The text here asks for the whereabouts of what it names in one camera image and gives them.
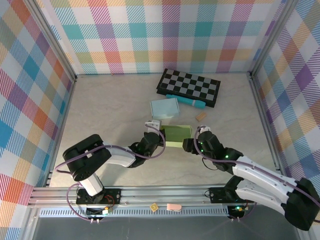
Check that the light green paper box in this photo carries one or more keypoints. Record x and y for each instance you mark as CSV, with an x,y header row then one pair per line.
x,y
176,135

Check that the light blue paper box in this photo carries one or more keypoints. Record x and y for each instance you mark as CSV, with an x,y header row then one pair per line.
x,y
165,108

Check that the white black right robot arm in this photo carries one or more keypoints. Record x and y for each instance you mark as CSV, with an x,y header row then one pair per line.
x,y
262,175

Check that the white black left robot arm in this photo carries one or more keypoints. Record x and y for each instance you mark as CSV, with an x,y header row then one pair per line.
x,y
85,155

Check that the small ridged wooden block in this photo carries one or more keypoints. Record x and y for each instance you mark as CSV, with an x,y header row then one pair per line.
x,y
201,116

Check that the teal marker pen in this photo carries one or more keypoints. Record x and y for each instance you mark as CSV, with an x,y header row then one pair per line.
x,y
192,102

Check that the black grey folding chessboard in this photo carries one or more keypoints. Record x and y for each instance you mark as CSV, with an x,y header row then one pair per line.
x,y
187,85

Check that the small yellow tag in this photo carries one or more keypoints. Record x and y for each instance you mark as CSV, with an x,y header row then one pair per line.
x,y
154,207

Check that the pink eraser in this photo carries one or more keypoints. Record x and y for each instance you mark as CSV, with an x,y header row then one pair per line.
x,y
174,207

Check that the small circuit board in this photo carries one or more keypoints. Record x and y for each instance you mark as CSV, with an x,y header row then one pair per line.
x,y
237,209
106,211

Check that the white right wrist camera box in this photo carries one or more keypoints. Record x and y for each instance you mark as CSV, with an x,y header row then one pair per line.
x,y
205,128

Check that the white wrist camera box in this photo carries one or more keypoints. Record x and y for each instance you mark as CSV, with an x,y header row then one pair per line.
x,y
153,125
205,128

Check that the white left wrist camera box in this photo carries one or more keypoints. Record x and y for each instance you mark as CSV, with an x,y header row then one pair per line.
x,y
153,125

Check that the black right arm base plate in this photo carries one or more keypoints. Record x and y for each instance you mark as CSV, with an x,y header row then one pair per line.
x,y
217,195

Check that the wide aluminium mounting rail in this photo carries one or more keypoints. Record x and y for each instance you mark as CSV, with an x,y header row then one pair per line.
x,y
162,193

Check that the aluminium side rail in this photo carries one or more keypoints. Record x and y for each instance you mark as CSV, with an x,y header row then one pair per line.
x,y
262,112
71,90

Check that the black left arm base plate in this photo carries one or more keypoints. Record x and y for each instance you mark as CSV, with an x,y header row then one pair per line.
x,y
112,196

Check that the aluminium frame post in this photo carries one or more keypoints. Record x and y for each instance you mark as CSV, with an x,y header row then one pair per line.
x,y
55,42
272,37

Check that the aluminium frame leg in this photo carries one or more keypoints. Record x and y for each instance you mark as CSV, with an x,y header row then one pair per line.
x,y
30,225

